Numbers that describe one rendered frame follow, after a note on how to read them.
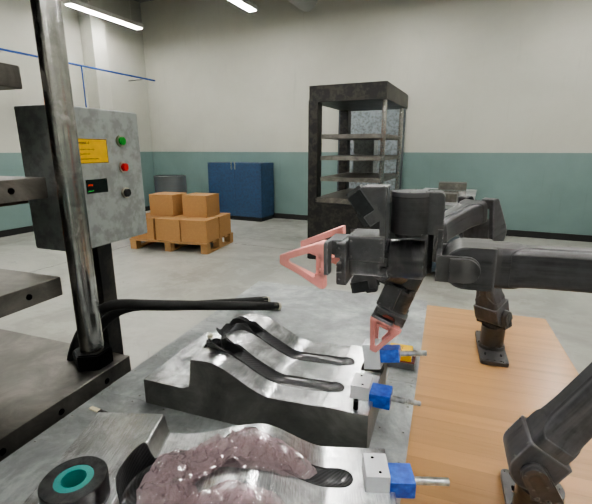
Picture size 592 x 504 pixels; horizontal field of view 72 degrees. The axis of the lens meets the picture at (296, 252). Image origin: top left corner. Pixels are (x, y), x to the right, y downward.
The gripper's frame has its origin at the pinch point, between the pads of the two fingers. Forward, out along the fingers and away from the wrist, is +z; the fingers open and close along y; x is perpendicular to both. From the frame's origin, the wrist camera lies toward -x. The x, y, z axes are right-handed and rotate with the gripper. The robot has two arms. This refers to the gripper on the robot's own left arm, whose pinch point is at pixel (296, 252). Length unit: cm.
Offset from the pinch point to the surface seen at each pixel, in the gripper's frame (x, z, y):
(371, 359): 28.3, -9.2, -21.0
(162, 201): 48, 342, -413
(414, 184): 43, 22, -675
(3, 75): -33, 71, -11
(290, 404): 31.9, 3.8, -5.6
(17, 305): 18, 70, -3
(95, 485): 24.9, 17.7, 27.4
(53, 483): 24.8, 23.0, 28.9
